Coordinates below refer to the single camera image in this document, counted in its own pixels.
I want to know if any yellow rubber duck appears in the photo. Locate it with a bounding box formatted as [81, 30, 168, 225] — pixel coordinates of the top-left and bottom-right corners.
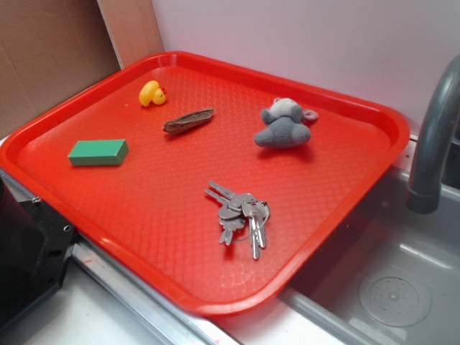
[139, 80, 167, 107]

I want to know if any red plastic tray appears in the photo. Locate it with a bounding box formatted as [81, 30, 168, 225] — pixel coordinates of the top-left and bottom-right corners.
[1, 52, 410, 316]

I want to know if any silver bunch of keys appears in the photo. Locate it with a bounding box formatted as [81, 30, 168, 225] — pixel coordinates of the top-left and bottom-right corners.
[205, 181, 271, 260]

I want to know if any brown dried seed pod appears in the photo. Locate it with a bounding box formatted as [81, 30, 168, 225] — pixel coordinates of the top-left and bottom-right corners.
[162, 108, 214, 135]

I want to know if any grey plush mouse toy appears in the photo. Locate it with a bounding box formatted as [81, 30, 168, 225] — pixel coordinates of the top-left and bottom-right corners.
[254, 98, 319, 150]

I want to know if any green rectangular block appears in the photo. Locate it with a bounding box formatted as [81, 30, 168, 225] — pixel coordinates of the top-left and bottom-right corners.
[68, 139, 129, 166]

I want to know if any grey sink faucet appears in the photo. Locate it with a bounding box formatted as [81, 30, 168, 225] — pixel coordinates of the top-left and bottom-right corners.
[406, 57, 459, 214]

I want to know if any grey plastic sink basin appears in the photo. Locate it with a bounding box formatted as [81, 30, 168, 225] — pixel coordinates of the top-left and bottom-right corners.
[280, 168, 459, 344]

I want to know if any brown cardboard panel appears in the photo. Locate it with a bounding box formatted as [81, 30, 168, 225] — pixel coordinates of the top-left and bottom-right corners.
[1, 1, 163, 137]

